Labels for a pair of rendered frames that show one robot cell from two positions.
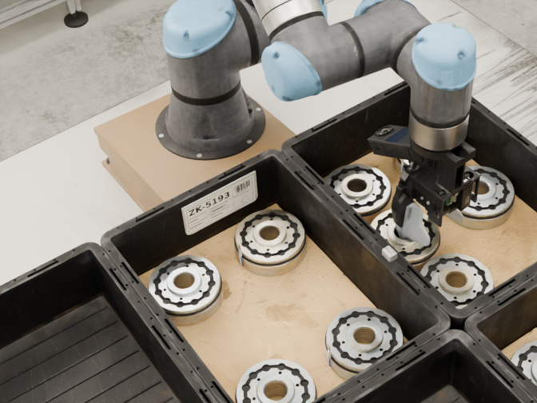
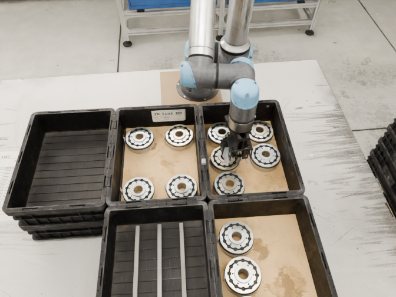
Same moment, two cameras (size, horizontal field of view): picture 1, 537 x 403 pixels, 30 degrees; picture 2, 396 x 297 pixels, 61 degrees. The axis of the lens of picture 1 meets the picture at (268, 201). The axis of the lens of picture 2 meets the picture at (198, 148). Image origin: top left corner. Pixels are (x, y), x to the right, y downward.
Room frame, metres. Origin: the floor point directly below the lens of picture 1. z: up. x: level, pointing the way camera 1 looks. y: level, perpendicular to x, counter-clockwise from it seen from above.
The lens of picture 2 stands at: (0.29, -0.41, 1.81)
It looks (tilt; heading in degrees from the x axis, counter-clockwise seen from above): 53 degrees down; 27
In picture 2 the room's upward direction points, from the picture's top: straight up
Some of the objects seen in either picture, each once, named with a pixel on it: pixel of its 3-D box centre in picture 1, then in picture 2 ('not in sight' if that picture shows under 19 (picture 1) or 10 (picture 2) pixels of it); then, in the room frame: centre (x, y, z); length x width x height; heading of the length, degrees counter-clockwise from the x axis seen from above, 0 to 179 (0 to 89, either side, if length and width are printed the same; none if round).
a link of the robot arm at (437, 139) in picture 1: (439, 121); (241, 119); (0.94, -0.23, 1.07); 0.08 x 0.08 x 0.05
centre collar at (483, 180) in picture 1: (479, 188); (266, 154); (1.01, -0.31, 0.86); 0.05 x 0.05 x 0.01
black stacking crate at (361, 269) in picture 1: (269, 307); (158, 159); (0.82, 0.01, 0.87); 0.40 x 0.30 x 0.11; 31
